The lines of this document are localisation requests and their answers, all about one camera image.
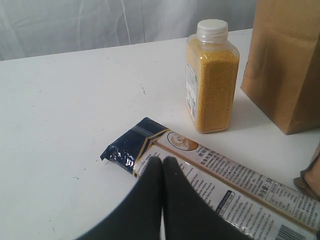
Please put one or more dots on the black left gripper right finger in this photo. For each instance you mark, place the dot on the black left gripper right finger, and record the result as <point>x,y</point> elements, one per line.
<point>186,216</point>

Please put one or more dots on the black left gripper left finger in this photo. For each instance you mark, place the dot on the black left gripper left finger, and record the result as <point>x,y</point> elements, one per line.
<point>138,216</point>

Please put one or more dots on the noodle packet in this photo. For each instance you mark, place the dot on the noodle packet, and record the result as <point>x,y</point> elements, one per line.
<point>258,206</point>

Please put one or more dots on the brown pouch with orange label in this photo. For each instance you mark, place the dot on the brown pouch with orange label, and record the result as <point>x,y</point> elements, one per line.
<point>309,181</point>

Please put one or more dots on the yellow millet plastic bottle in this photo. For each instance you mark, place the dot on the yellow millet plastic bottle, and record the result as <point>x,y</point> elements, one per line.
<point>212,64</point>

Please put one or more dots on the brown paper shopping bag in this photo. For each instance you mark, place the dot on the brown paper shopping bag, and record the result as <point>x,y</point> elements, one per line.
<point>282,74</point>

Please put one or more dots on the white backdrop curtain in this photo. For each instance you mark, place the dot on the white backdrop curtain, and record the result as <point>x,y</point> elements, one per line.
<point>31,28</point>

